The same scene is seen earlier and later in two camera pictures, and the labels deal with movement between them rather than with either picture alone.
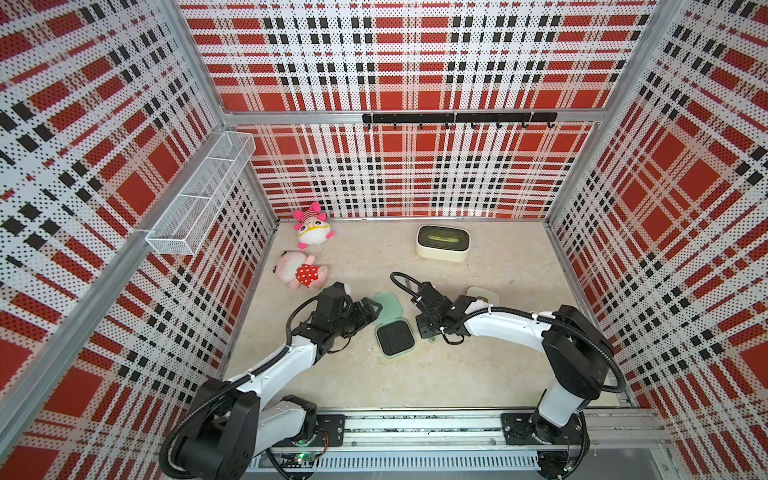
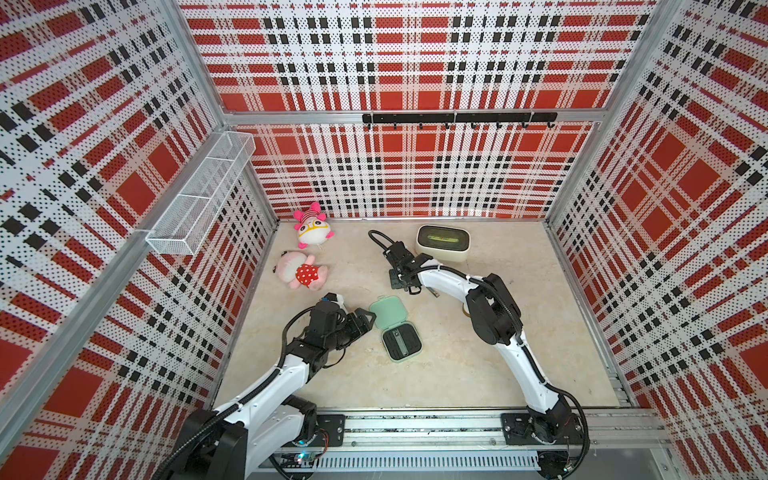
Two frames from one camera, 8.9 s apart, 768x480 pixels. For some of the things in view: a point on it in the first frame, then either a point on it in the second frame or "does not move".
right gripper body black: (428, 326) -> (396, 278)
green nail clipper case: (394, 335) does not move
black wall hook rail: (462, 117) does not move
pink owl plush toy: (311, 226) does not move
